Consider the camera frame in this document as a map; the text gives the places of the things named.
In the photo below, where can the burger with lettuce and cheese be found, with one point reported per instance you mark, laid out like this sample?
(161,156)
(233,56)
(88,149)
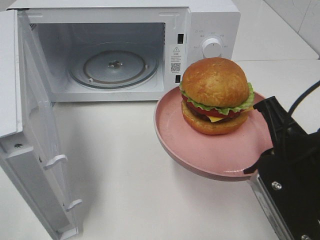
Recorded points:
(216,96)

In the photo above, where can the white warning label sticker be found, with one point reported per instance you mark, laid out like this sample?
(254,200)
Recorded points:
(175,58)

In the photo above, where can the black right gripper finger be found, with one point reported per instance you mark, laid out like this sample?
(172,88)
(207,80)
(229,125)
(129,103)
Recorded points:
(281,126)
(250,170)

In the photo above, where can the white microwave oven body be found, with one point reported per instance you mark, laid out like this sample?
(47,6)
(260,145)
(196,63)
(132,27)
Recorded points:
(67,26)

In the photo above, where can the pink round plate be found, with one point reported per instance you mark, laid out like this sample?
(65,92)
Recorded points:
(221,157)

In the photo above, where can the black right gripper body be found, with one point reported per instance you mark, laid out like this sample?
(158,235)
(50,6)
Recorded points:
(296,165)

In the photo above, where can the white microwave door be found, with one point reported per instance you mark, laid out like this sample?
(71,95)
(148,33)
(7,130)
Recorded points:
(30,152)

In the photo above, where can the upper white round knob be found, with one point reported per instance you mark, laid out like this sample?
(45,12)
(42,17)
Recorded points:
(212,47)

